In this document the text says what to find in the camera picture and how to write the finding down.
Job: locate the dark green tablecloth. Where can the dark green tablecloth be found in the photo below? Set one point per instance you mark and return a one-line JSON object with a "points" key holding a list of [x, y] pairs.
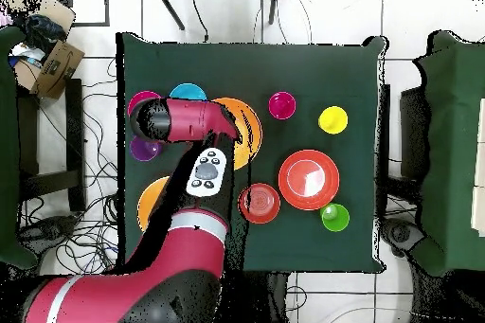
{"points": [[284, 69]]}

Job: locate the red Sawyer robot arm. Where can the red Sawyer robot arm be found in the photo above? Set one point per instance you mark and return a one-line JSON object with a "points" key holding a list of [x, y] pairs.
{"points": [[189, 118]]}

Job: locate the blue plastic bowl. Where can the blue plastic bowl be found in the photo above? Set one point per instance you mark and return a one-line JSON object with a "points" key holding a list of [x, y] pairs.
{"points": [[187, 92]]}

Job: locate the open cardboard box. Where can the open cardboard box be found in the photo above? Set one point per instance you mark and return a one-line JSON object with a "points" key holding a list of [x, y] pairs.
{"points": [[57, 69]]}

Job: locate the purple plastic cup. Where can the purple plastic cup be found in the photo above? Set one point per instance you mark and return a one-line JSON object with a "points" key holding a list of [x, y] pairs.
{"points": [[146, 150]]}

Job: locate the green covered table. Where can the green covered table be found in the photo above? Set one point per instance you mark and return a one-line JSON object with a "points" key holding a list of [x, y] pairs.
{"points": [[7, 148], [451, 148]]}

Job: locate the small red bowl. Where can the small red bowl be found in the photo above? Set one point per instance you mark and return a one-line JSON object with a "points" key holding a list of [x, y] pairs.
{"points": [[263, 203]]}

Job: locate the black bench frame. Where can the black bench frame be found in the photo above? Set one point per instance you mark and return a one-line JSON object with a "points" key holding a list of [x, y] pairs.
{"points": [[74, 129]]}

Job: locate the pink plastic cup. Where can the pink plastic cup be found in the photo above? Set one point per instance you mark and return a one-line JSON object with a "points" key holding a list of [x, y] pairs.
{"points": [[282, 105]]}

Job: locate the flat cardboard sheet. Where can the flat cardboard sheet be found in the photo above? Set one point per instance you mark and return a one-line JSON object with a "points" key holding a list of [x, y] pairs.
{"points": [[41, 4]]}

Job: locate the pink plastic bowl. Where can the pink plastic bowl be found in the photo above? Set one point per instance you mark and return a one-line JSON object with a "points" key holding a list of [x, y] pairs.
{"points": [[142, 97]]}

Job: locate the green plastic cup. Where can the green plastic cup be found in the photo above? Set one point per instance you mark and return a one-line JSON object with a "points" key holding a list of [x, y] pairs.
{"points": [[335, 218]]}

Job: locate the large orange bowl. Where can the large orange bowl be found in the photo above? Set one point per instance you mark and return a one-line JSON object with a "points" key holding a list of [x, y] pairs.
{"points": [[250, 129], [151, 201]]}

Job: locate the dark blue bag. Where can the dark blue bag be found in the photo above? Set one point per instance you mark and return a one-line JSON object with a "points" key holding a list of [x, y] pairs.
{"points": [[43, 31]]}

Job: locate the wide red bowl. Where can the wide red bowl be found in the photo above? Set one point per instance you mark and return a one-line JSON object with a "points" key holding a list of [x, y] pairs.
{"points": [[308, 179]]}

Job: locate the yellow plastic cup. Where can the yellow plastic cup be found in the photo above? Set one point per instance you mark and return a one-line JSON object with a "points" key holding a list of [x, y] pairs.
{"points": [[333, 120]]}

